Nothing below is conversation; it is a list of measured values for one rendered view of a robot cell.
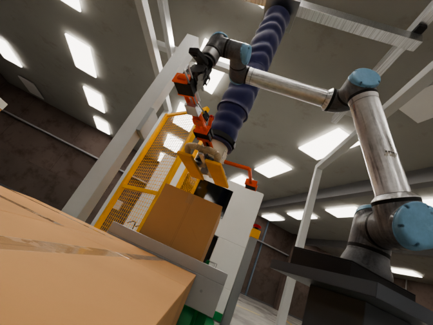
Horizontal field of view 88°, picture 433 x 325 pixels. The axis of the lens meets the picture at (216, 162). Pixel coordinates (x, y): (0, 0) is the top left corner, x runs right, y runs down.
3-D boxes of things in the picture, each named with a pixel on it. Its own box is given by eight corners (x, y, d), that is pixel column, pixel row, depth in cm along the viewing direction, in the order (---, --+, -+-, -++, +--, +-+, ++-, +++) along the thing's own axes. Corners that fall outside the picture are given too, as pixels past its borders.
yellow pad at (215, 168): (214, 184, 157) (217, 178, 159) (228, 189, 154) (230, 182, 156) (204, 160, 128) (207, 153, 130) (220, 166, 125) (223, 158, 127)
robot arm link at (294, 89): (351, 105, 120) (232, 69, 131) (365, 89, 108) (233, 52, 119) (346, 122, 116) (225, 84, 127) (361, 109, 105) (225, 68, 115)
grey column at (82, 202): (31, 265, 196) (183, 47, 313) (60, 281, 192) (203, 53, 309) (3, 266, 169) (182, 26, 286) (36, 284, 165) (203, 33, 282)
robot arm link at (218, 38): (230, 32, 109) (212, 27, 111) (221, 48, 104) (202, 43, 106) (229, 49, 118) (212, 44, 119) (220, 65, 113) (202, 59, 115)
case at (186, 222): (155, 249, 185) (178, 204, 201) (200, 269, 180) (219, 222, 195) (133, 242, 131) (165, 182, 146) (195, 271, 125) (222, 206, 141)
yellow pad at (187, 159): (191, 177, 164) (194, 171, 165) (203, 180, 160) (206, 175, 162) (176, 152, 134) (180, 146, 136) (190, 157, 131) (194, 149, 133)
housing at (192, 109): (187, 115, 112) (191, 108, 114) (199, 117, 110) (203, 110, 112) (183, 104, 106) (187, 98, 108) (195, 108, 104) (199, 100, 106)
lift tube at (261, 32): (216, 117, 176) (265, 21, 224) (245, 127, 173) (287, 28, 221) (217, 96, 154) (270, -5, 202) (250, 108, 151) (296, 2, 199)
